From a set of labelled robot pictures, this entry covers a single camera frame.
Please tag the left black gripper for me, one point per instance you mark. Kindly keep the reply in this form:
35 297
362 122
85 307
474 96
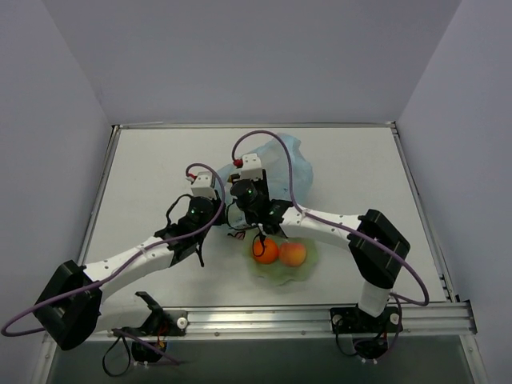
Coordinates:
218 204

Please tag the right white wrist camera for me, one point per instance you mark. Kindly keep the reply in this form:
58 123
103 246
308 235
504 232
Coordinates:
249 166

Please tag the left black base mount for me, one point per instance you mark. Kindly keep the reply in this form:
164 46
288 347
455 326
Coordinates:
158 322

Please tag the aluminium front rail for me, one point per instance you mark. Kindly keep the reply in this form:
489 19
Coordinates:
292 321

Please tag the fake peach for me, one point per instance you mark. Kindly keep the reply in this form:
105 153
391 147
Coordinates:
292 254

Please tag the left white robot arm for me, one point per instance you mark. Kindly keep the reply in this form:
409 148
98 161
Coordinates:
74 295

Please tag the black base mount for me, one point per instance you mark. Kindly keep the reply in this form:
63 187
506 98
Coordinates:
158 322
352 320

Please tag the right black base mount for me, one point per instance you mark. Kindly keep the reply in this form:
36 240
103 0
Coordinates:
352 320

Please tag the green scalloped bowl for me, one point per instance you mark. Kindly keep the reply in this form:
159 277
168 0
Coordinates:
276 273

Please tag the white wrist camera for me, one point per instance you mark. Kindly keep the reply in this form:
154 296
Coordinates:
202 185
249 166

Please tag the orange fake fruit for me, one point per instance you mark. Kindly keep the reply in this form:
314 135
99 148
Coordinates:
265 252

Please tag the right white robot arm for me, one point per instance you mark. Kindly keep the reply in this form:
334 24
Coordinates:
377 247

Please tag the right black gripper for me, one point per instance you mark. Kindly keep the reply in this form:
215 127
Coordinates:
263 186

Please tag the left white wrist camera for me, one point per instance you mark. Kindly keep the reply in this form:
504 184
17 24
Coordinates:
202 185

